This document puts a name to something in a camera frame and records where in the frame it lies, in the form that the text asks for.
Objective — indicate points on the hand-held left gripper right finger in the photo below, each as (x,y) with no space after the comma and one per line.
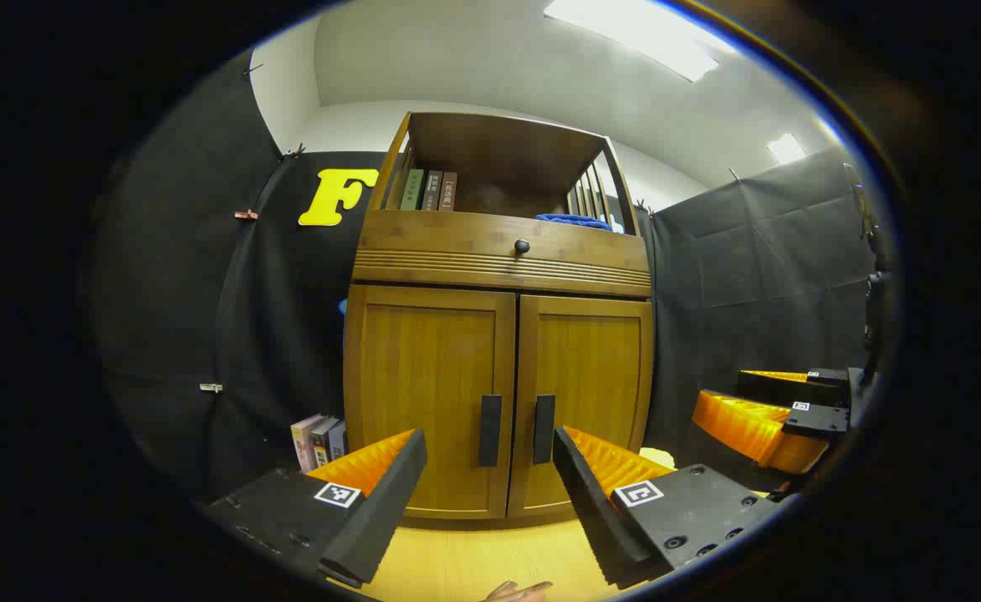
(590,510)

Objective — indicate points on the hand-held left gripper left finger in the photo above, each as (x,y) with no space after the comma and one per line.
(381,510)

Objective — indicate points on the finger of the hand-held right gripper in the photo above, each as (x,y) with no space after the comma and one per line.
(741,426)
(770,389)

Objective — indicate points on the wooden double-door shoe cabinet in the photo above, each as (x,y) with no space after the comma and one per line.
(498,150)

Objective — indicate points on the wooden cabinet drawer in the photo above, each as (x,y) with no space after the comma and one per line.
(440,238)

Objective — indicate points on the grey blue book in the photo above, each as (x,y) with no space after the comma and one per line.
(338,441)

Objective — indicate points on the pale yellow object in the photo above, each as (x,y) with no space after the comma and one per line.
(657,457)

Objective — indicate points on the dark cover book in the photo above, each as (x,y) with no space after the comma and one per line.
(323,443)

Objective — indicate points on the small ceiling light panel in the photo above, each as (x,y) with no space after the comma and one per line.
(786,148)

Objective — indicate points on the blue folded cloth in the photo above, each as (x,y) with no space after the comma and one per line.
(574,221)

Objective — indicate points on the black round drawer knob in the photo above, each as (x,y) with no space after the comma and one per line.
(522,247)

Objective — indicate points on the green book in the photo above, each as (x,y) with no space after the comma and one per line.
(412,189)

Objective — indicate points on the copper clip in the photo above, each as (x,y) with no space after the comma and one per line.
(246,215)

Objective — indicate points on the brown book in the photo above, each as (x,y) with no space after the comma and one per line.
(448,191)

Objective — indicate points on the large ceiling light panel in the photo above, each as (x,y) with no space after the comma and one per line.
(632,29)

